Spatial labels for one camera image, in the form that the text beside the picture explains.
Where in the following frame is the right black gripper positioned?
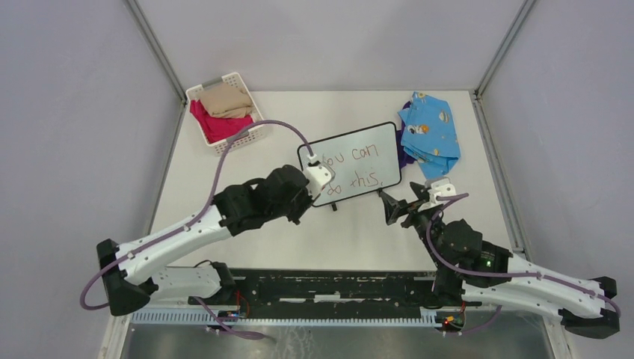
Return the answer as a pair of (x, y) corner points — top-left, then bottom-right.
(378, 182), (445, 269)

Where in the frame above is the black framed whiteboard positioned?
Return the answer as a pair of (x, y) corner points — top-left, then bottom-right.
(310, 122), (402, 207)

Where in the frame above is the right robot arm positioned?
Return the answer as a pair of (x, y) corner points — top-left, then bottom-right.
(378, 177), (621, 340)

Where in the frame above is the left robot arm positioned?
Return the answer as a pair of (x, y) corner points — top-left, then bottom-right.
(96, 164), (335, 316)

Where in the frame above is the purple cloth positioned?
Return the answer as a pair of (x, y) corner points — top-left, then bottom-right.
(396, 101), (416, 170)

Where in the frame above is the blue patterned cloth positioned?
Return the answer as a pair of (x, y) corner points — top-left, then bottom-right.
(398, 91), (461, 180)

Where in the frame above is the magenta cloth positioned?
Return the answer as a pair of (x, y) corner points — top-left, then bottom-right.
(190, 100), (253, 144)

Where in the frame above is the beige folded cloth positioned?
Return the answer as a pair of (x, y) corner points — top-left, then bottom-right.
(199, 82), (253, 118)

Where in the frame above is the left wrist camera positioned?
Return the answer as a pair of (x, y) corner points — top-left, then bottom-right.
(302, 154), (336, 200)

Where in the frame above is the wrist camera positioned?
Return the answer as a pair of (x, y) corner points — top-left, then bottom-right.
(425, 177), (457, 205)
(302, 154), (336, 200)

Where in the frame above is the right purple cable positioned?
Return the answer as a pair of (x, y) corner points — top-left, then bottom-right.
(425, 193), (623, 335)

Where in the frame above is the purple cable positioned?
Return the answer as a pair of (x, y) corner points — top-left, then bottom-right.
(425, 193), (623, 335)
(80, 120), (318, 312)

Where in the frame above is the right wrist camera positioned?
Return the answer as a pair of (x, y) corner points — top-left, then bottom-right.
(425, 177), (457, 205)

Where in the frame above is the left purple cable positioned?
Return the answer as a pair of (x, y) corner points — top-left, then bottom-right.
(80, 120), (318, 312)

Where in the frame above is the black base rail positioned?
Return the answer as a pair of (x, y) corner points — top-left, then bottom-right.
(202, 269), (462, 324)

